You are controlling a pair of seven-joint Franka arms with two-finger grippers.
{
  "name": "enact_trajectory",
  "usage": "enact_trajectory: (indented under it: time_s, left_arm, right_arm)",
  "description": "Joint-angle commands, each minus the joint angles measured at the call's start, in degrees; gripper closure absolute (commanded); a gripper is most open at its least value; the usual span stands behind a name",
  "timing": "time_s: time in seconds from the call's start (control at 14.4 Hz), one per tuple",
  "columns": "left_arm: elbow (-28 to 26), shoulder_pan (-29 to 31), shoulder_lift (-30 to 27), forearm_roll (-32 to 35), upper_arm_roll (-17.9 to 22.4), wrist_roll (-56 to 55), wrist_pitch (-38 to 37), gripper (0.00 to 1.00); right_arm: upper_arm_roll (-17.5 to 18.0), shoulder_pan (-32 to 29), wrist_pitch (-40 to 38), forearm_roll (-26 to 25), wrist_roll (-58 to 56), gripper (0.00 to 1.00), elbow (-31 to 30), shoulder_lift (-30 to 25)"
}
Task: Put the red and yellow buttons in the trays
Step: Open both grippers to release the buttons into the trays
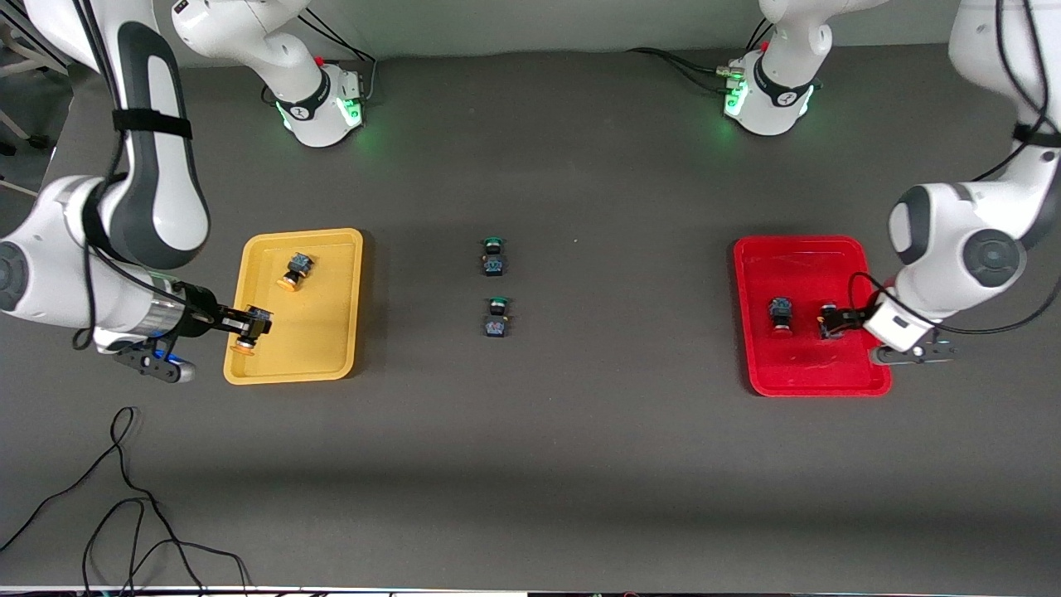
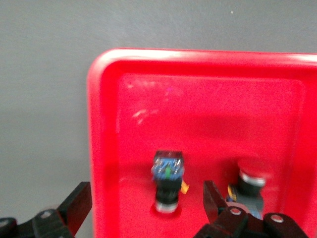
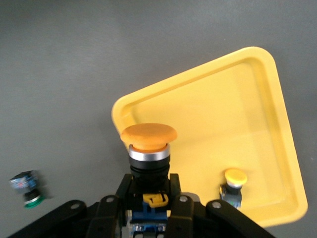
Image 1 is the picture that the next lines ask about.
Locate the white metal cart frame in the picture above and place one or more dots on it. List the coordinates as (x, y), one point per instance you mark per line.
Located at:
(25, 65)

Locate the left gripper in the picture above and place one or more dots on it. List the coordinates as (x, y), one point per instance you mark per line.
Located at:
(853, 317)

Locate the yellow push button switch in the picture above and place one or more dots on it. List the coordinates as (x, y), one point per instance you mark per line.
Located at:
(297, 267)
(244, 346)

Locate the green push button switch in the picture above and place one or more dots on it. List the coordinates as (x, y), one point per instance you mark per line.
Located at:
(496, 325)
(494, 265)

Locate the red plastic tray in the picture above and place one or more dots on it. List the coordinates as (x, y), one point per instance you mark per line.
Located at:
(812, 365)

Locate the yellow plastic tray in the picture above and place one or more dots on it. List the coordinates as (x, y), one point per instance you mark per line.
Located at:
(315, 340)

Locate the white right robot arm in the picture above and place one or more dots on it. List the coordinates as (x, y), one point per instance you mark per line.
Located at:
(157, 191)

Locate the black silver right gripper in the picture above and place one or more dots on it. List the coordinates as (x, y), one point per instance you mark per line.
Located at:
(199, 310)

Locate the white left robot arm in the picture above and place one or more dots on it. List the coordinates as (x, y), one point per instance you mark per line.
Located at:
(970, 240)

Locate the red push button switch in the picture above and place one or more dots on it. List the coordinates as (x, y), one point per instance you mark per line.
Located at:
(779, 311)
(827, 319)

